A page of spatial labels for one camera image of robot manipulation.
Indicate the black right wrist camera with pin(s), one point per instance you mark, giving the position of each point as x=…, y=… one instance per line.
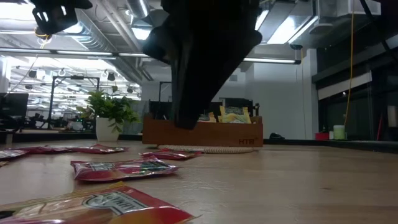
x=157, y=43

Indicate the black computer monitor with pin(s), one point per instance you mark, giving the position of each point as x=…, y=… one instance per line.
x=239, y=102
x=14, y=105

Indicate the wooden tea organizer box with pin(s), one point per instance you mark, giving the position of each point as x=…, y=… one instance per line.
x=224, y=133

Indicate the yellow lemon tea packet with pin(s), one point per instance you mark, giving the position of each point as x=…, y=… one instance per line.
x=236, y=119
x=233, y=109

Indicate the small black rounded object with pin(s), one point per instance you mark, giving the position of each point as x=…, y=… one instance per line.
x=276, y=136

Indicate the black background rig frame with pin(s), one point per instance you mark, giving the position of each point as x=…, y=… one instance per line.
x=76, y=77

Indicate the pale green cup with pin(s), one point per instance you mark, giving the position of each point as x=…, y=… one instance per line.
x=339, y=132

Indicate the small red box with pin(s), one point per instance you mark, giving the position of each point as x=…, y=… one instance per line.
x=321, y=136

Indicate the round woven placemat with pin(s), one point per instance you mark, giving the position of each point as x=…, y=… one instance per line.
x=217, y=150

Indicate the long ceiling light strip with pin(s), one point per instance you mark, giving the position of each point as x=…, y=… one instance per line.
x=84, y=53

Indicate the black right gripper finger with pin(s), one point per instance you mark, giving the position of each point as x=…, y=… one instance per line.
x=178, y=93
x=202, y=81

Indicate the green potted plant white pot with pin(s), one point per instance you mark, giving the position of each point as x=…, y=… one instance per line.
x=105, y=130

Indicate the black aluminium rig frame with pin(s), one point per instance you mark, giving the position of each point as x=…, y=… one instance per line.
x=342, y=144

